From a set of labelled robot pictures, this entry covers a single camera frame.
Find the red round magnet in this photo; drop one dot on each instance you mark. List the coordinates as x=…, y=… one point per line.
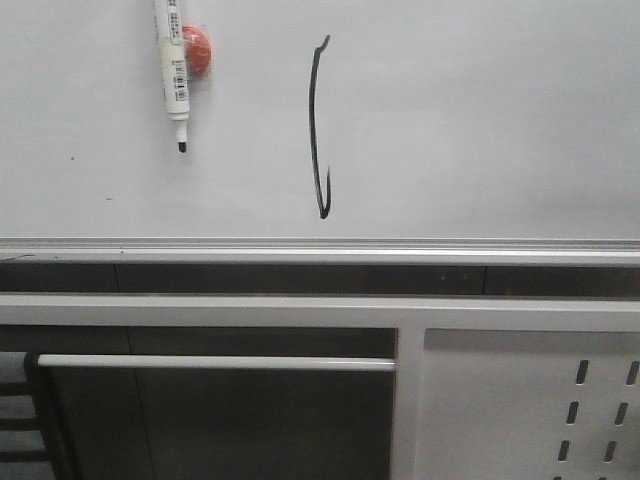
x=198, y=50

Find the white black-tip whiteboard marker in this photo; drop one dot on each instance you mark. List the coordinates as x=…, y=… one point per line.
x=173, y=67

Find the white whiteboard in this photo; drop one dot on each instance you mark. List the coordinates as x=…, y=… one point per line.
x=500, y=132

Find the white perforated pegboard panel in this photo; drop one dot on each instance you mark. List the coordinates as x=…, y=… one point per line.
x=529, y=405

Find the grey striped fabric panel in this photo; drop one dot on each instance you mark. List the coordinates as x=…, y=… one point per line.
x=24, y=454

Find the white metal stand frame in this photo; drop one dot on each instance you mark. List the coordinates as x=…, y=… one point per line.
x=412, y=317

